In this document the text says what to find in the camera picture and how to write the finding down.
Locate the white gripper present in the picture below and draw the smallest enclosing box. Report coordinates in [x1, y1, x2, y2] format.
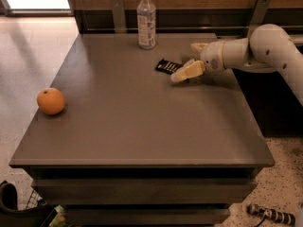
[170, 42, 224, 82]

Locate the black rxbar chocolate wrapper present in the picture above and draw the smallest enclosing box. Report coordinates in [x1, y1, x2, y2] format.
[155, 59, 182, 75]

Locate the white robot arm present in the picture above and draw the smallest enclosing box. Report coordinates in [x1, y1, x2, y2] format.
[170, 24, 303, 104]

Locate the clear plastic water bottle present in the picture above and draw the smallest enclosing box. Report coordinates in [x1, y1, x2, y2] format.
[136, 0, 156, 49]

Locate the grey drawer cabinet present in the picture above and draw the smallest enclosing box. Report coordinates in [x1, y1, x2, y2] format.
[10, 34, 274, 226]

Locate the orange fruit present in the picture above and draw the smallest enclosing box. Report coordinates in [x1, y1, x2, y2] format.
[37, 88, 65, 115]

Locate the black white striped tool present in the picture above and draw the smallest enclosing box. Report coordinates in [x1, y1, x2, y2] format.
[246, 203, 295, 226]

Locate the black bag with basket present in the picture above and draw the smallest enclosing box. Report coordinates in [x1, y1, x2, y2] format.
[0, 181, 74, 227]

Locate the right metal bracket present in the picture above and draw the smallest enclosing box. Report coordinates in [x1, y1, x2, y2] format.
[243, 0, 272, 38]

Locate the metal bracket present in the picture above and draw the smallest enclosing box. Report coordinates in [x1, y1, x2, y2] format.
[243, 0, 272, 38]
[111, 0, 127, 33]

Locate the left metal bracket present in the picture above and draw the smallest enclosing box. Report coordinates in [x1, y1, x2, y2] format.
[111, 0, 127, 33]

